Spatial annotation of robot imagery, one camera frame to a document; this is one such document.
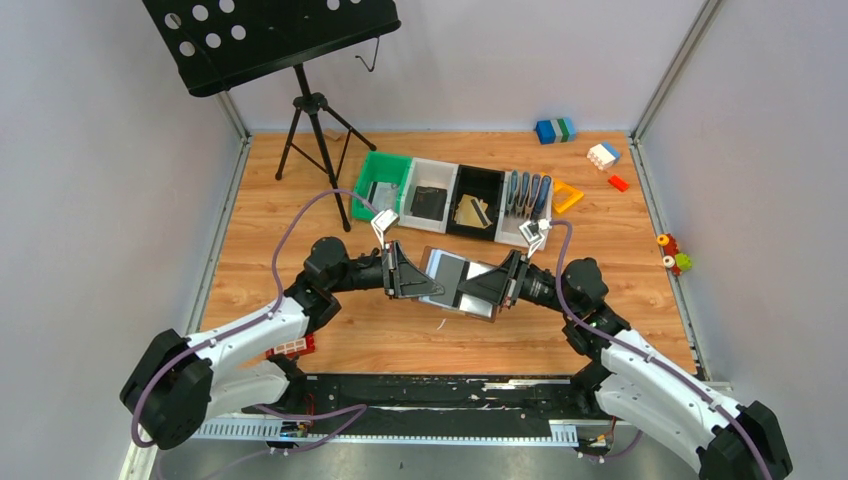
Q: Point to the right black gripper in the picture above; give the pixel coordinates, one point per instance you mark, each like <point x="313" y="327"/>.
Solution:
<point x="492" y="285"/>

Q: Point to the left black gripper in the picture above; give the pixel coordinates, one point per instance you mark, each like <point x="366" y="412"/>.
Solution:
<point x="407" y="280"/>

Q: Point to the brown leather card holder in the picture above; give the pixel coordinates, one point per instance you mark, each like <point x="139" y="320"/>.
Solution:
<point x="449" y="270"/>

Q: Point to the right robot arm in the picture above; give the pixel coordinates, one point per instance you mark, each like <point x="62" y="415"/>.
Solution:
<point x="627" y="378"/>

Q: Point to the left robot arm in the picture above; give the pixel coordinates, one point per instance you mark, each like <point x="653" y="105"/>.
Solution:
<point x="181" y="381"/>

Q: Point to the gold cards in black bin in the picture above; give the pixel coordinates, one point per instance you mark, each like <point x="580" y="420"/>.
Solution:
<point x="471" y="212"/>

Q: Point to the silver cards in green bin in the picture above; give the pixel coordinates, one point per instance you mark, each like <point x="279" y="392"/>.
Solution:
<point x="383" y="195"/>

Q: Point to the blue card holder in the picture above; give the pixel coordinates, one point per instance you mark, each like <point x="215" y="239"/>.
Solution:
<point x="527" y="194"/>

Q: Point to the white bin with holders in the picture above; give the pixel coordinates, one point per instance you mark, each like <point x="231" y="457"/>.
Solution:
<point x="507" y="229"/>

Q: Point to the black plastic bin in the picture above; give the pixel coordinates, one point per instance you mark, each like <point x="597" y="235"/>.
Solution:
<point x="486" y="184"/>

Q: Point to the white plastic bin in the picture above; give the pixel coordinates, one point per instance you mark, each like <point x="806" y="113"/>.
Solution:
<point x="428" y="173"/>

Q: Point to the green plastic bin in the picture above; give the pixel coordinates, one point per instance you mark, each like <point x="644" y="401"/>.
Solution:
<point x="380" y="166"/>

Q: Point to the red white toy brick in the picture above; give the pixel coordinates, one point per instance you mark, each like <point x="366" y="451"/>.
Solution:
<point x="295" y="348"/>

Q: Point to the small red toy brick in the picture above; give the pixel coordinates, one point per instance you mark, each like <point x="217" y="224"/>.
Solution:
<point x="618" y="183"/>

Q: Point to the blue green block stack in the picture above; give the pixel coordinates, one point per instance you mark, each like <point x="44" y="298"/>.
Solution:
<point x="558" y="130"/>

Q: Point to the white blue toy block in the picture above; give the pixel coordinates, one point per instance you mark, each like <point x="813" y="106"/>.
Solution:
<point x="603" y="156"/>

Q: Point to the red green toy car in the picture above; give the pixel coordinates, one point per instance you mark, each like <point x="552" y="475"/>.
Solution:
<point x="673" y="258"/>

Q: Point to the black music stand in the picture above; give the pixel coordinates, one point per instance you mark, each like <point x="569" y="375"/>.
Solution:
<point x="218" y="45"/>

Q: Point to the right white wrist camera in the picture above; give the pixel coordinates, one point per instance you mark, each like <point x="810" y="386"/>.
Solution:
<point x="535" y="233"/>

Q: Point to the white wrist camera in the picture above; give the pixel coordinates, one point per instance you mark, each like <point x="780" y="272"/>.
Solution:
<point x="382" y="222"/>
<point x="535" y="233"/>

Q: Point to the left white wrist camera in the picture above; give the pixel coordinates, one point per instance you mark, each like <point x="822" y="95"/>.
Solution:
<point x="382" y="222"/>

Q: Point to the yellow plastic frame block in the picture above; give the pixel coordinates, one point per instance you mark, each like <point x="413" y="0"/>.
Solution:
<point x="563" y="196"/>

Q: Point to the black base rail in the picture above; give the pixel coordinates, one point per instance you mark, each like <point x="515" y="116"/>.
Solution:
<point x="439" y="406"/>

